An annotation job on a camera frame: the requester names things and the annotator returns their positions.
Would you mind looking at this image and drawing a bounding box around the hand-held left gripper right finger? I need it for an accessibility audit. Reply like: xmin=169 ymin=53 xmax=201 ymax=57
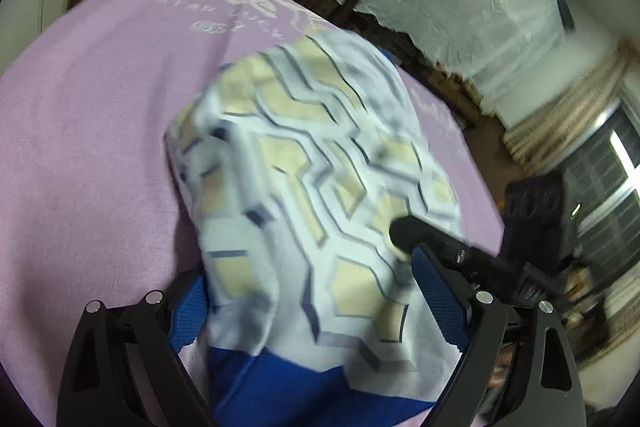
xmin=412 ymin=243 xmax=587 ymax=427

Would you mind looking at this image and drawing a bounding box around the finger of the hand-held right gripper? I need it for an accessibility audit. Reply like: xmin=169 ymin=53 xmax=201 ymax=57
xmin=389 ymin=215 xmax=532 ymax=304

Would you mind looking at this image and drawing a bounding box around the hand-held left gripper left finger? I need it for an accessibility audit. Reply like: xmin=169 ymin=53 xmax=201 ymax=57
xmin=56 ymin=269 xmax=217 ymax=427

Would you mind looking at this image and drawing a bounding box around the blue red white hooded jacket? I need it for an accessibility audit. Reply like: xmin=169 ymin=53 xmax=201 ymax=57
xmin=164 ymin=29 xmax=466 ymax=418

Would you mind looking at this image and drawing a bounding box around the window with grille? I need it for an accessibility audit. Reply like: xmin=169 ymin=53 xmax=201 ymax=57
xmin=565 ymin=97 xmax=640 ymax=288

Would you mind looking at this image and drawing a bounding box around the beige patterned curtain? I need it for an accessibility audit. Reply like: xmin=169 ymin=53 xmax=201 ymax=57
xmin=502 ymin=37 xmax=631 ymax=172

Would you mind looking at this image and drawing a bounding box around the pink printed bedsheet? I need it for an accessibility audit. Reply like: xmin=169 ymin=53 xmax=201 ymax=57
xmin=0 ymin=0 xmax=506 ymax=427

